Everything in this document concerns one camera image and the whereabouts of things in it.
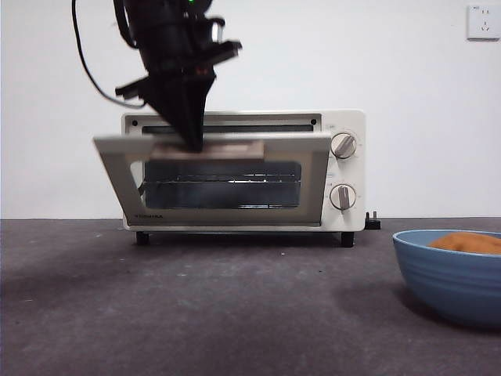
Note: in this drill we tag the white wall socket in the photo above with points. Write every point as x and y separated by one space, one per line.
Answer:
483 23

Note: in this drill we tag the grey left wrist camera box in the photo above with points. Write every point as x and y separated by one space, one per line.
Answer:
217 29

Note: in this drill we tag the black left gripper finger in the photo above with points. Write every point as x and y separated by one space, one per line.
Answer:
199 102
172 102

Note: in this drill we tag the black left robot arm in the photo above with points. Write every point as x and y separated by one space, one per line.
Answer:
164 35

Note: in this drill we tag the blue ceramic bowl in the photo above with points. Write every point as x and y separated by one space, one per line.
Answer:
450 286

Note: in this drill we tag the orange-brown potato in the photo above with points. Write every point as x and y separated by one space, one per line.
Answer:
466 241

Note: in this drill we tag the white glass oven door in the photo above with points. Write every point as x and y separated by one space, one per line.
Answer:
113 176

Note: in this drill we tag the white toaster oven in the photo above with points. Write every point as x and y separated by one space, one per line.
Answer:
344 121

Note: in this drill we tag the beige oven knob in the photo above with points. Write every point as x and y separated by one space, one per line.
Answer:
343 145
343 197

